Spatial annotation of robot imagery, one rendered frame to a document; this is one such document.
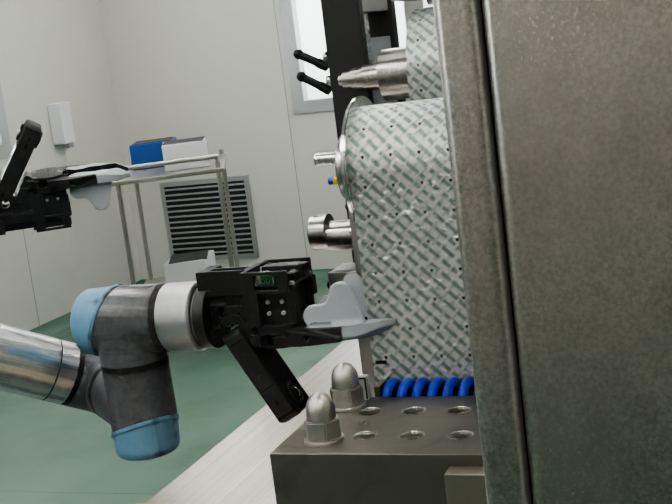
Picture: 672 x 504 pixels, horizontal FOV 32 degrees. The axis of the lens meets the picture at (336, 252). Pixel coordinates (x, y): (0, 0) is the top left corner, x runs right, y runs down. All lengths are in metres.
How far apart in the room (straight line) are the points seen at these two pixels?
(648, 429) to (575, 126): 0.07
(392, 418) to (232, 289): 0.24
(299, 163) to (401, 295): 6.06
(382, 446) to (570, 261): 0.78
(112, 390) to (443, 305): 0.38
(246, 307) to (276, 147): 6.08
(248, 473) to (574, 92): 1.17
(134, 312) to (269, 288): 0.15
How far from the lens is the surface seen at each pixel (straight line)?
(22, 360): 1.40
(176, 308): 1.26
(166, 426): 1.33
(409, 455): 1.03
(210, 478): 1.43
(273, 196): 7.34
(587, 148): 0.28
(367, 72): 1.49
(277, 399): 1.26
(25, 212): 1.84
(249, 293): 1.22
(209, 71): 7.42
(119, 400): 1.32
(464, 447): 1.03
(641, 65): 0.28
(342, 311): 1.20
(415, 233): 1.18
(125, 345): 1.30
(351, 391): 1.15
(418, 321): 1.20
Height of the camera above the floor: 1.37
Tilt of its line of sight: 10 degrees down
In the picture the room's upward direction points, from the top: 7 degrees counter-clockwise
